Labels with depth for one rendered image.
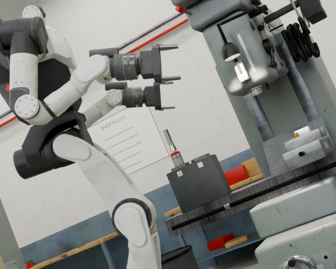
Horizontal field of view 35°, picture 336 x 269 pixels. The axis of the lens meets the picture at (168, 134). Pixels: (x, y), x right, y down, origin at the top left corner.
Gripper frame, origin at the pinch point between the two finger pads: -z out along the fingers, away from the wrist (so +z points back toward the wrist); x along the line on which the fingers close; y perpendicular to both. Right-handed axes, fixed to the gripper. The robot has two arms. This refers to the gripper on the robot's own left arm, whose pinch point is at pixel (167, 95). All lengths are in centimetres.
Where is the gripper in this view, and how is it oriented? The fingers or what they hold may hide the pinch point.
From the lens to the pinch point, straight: 229.0
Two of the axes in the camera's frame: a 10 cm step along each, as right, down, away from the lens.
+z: -9.9, 0.7, -1.3
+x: -0.7, -10.0, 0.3
